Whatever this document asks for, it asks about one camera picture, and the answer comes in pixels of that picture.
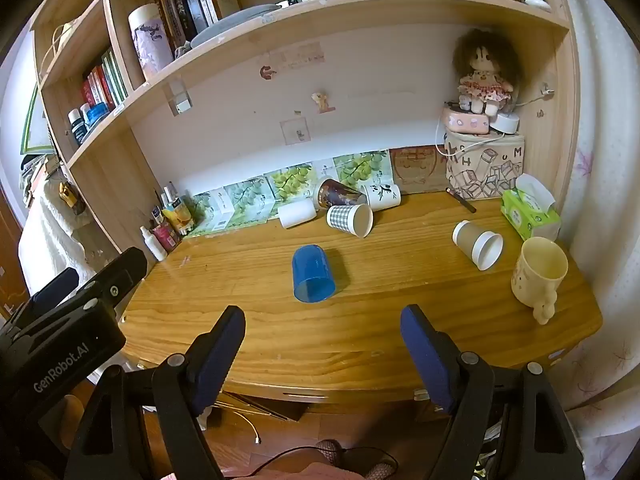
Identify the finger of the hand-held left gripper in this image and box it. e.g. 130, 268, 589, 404
29, 268, 79, 318
80, 247, 149, 311

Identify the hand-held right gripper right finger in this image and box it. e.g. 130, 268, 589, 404
399, 303, 586, 480

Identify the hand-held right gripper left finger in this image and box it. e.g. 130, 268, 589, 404
64, 305, 247, 480

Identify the blue plastic cup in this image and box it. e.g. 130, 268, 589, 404
292, 244, 337, 304

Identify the brown white-rimmed paper cup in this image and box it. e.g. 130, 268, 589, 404
452, 220, 504, 271

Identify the plain white cup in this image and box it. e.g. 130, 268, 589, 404
278, 197, 317, 230

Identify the checked paper cup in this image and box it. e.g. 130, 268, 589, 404
326, 203, 374, 238

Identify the white bird print cup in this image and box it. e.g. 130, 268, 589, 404
359, 182, 402, 212

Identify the dark patterned paper cup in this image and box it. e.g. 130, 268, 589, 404
316, 177, 363, 209

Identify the small white bottle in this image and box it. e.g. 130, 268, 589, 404
140, 226, 168, 262

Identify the white lace cloth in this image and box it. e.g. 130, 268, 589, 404
19, 180, 103, 288

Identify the yellow cosmetic tube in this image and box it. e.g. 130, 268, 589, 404
162, 199, 195, 236

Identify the white grape print box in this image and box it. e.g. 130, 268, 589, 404
200, 187, 237, 235

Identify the cream ceramic mug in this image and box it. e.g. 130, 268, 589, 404
511, 236, 569, 324

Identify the grape print card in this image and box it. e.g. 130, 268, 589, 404
332, 152, 391, 188
225, 177, 275, 222
270, 164, 317, 207

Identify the dark blue bottle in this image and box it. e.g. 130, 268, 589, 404
68, 108, 89, 144

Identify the dark pen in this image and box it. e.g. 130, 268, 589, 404
445, 188, 477, 213

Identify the blue jar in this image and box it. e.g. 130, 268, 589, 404
82, 102, 111, 129

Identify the green framed board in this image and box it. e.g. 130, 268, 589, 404
20, 80, 57, 157

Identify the green tissue box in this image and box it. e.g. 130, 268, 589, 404
501, 173, 561, 241

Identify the clear acrylic block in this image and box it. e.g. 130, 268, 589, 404
167, 77, 194, 116

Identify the brown cartoon card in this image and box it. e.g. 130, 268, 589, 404
390, 145, 448, 195

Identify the row of red green books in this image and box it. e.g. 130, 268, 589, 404
81, 47, 129, 112

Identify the printed cardboard box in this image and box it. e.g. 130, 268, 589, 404
445, 131, 526, 200

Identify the white patterned cylinder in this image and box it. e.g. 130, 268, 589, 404
128, 3, 176, 81

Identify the pink polka dot box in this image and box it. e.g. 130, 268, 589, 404
441, 105, 492, 136

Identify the white round device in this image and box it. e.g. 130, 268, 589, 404
492, 112, 521, 135

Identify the white patterned curtain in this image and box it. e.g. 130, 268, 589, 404
547, 0, 640, 480

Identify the grey blue plate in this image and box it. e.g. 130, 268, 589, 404
190, 4, 281, 49

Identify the row of dark books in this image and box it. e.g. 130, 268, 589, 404
152, 0, 242, 57

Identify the curly-haired rag doll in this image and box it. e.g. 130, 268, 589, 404
452, 29, 521, 116

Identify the wooden shelf desk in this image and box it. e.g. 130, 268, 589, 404
30, 0, 604, 407

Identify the white floor cable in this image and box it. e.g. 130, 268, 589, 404
222, 400, 264, 444

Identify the black floor cable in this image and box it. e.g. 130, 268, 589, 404
239, 445, 401, 480

